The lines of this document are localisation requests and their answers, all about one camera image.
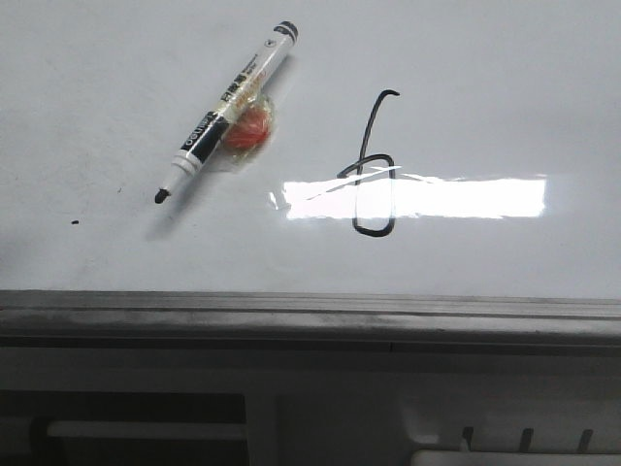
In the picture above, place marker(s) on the white whiteboard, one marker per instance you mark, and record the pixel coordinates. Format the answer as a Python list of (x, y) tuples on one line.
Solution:
[(420, 147)]

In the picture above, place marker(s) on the grey aluminium whiteboard frame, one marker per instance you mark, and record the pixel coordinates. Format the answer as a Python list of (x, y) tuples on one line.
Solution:
[(164, 320)]

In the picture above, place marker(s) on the white black whiteboard marker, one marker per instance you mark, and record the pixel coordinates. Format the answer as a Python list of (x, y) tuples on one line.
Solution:
[(200, 144)]

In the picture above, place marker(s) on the red round magnet with tape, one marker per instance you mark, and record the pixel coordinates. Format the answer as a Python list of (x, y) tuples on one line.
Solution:
[(248, 115)]

